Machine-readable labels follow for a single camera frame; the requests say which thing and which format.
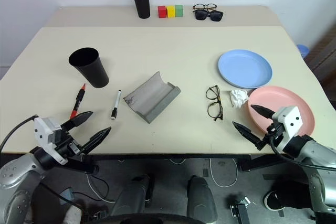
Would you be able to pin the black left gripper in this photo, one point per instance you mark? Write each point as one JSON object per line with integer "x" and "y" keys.
{"x": 65, "y": 142}

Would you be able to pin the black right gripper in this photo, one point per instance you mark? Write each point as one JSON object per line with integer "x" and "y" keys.
{"x": 277, "y": 129}

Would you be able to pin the red marker pen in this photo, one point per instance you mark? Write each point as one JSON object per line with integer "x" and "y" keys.
{"x": 78, "y": 99}

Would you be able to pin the white marker with black cap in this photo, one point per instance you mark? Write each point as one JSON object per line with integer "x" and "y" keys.
{"x": 116, "y": 103}

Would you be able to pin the black tortoise frame glasses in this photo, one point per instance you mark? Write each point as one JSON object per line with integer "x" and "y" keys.
{"x": 217, "y": 100}

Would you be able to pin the grey glasses case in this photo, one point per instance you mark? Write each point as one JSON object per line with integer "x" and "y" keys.
{"x": 149, "y": 95}

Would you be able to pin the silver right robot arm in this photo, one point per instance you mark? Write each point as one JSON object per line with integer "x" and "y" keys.
{"x": 317, "y": 155}

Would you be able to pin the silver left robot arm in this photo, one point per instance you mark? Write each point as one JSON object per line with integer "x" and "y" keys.
{"x": 15, "y": 179}

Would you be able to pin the crumpled white paper ball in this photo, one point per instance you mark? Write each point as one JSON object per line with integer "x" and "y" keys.
{"x": 238, "y": 98}

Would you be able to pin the black table leg foot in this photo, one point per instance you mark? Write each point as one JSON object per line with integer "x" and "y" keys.
{"x": 81, "y": 165}
{"x": 260, "y": 162}

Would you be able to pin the pink plate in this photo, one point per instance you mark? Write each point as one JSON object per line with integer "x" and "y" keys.
{"x": 283, "y": 98}

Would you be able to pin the blue plate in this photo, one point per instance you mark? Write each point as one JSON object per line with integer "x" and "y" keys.
{"x": 244, "y": 68}

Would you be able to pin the black plastic cup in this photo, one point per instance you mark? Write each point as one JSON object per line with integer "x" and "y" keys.
{"x": 92, "y": 72}

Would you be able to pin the small grey box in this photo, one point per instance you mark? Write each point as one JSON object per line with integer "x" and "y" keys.
{"x": 67, "y": 195}

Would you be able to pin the black shoe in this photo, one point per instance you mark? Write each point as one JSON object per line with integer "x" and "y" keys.
{"x": 274, "y": 200}

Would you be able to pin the dark rounded grey shape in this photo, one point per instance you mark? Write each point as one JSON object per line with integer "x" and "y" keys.
{"x": 200, "y": 197}
{"x": 131, "y": 197}

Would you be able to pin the brown slatted panel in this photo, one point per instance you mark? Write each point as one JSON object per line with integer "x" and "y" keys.
{"x": 324, "y": 56}

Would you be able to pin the black sunglasses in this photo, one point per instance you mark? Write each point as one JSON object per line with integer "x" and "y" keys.
{"x": 200, "y": 15}

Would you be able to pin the clear lens brown glasses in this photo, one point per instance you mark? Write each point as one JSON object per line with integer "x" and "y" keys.
{"x": 207, "y": 5}

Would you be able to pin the green wooden block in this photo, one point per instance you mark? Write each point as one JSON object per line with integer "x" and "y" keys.
{"x": 179, "y": 10}

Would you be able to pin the tall black pen holder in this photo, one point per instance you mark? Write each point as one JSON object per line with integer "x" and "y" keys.
{"x": 141, "y": 3}

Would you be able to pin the red wooden block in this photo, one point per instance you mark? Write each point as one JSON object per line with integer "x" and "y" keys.
{"x": 162, "y": 12}

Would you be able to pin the yellow wooden block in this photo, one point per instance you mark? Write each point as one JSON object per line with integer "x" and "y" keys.
{"x": 171, "y": 11}

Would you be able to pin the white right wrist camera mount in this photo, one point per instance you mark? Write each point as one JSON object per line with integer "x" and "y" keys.
{"x": 287, "y": 115}

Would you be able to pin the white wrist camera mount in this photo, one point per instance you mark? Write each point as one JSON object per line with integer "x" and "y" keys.
{"x": 44, "y": 127}
{"x": 287, "y": 115}

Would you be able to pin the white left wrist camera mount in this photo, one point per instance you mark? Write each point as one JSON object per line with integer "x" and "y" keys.
{"x": 44, "y": 127}

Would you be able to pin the metal floor bracket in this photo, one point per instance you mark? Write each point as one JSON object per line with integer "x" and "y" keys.
{"x": 240, "y": 208}

